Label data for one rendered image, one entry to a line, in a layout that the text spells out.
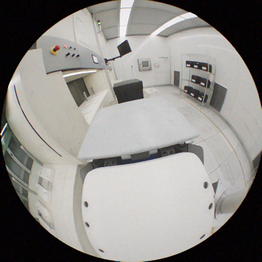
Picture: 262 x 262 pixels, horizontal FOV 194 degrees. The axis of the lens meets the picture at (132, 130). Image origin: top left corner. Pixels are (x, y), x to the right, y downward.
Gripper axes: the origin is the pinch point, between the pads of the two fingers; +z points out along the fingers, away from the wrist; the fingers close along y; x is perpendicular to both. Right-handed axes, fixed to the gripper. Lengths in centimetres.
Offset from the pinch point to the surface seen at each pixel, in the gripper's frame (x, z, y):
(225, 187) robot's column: -31, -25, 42
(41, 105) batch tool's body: 9.7, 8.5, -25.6
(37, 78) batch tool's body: 19.3, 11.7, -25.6
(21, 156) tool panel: 0, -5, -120
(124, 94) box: -15, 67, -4
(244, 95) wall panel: 2, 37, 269
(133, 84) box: -7, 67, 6
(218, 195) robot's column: -31, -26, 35
